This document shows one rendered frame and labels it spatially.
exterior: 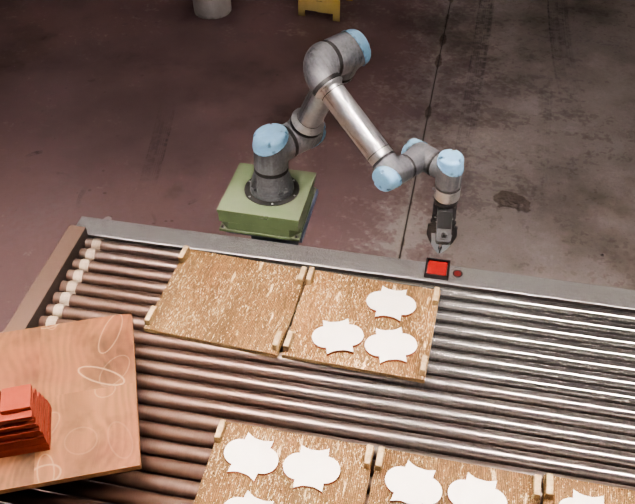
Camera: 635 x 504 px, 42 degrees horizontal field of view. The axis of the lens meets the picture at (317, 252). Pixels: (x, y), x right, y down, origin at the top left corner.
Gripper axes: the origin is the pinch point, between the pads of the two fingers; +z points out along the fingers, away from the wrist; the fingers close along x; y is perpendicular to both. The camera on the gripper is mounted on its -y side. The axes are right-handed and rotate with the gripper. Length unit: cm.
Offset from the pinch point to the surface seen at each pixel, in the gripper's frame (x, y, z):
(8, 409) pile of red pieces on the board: 94, -90, -19
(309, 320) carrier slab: 35.5, -28.9, 6.6
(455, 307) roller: -6.7, -14.3, 8.9
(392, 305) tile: 12.0, -19.8, 5.6
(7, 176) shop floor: 231, 124, 100
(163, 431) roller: 67, -72, 9
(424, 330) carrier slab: 1.8, -27.0, 6.7
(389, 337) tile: 11.4, -32.3, 5.6
